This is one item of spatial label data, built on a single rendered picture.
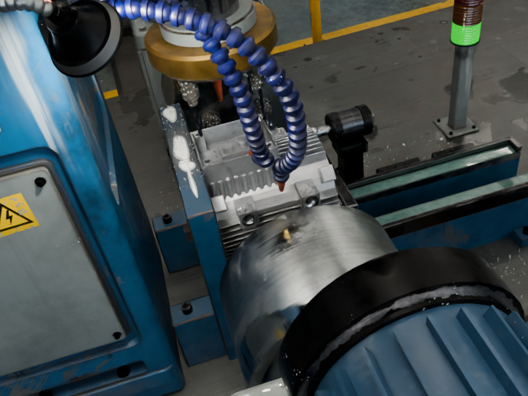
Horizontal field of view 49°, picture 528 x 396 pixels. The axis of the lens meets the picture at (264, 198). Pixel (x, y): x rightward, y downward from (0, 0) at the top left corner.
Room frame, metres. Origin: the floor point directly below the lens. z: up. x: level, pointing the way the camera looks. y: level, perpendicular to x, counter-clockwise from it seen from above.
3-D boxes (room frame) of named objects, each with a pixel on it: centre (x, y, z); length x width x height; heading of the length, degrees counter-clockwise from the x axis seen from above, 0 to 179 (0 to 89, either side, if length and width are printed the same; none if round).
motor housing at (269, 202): (0.76, -0.01, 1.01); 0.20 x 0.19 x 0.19; 99
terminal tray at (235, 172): (0.75, 0.03, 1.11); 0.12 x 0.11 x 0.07; 99
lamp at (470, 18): (1.14, -0.49, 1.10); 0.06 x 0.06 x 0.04
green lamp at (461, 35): (1.14, -0.49, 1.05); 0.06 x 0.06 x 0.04
